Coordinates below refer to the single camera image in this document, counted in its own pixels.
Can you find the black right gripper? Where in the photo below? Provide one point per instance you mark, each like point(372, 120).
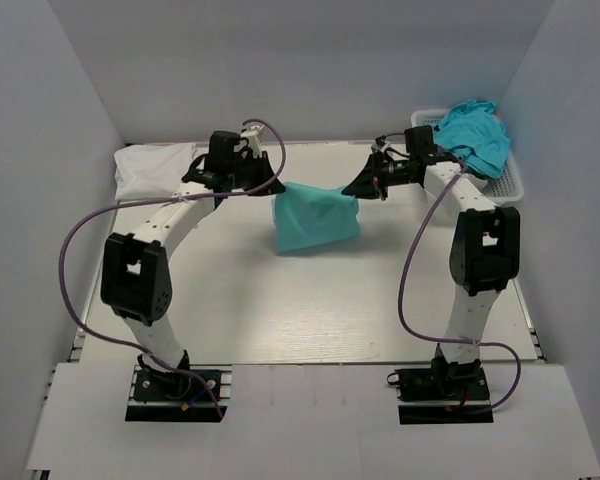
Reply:
point(371, 182)

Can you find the light blue crumpled t-shirt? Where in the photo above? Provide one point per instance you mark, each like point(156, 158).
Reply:
point(473, 133)

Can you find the teal green t-shirt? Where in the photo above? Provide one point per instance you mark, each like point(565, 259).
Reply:
point(305, 217)

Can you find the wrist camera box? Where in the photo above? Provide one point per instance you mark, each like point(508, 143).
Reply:
point(221, 152)
point(419, 141)

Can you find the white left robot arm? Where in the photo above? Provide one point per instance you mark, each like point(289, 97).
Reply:
point(136, 281)

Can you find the folded white t-shirt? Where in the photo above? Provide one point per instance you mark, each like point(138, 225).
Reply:
point(151, 170)

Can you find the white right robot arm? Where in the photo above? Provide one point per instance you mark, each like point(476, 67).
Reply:
point(485, 248)

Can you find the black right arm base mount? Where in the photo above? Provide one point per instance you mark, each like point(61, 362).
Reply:
point(422, 401)

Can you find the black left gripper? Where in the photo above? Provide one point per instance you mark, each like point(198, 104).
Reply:
point(265, 175)

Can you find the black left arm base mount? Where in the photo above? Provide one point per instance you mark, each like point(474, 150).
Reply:
point(156, 399)

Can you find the white plastic laundry basket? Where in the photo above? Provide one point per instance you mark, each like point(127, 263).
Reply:
point(506, 189)

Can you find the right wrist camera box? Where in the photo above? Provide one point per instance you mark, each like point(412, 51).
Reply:
point(419, 141)

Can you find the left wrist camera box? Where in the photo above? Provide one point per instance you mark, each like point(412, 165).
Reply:
point(221, 152)

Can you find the aluminium table edge rail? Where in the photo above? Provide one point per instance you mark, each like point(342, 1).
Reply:
point(364, 142)

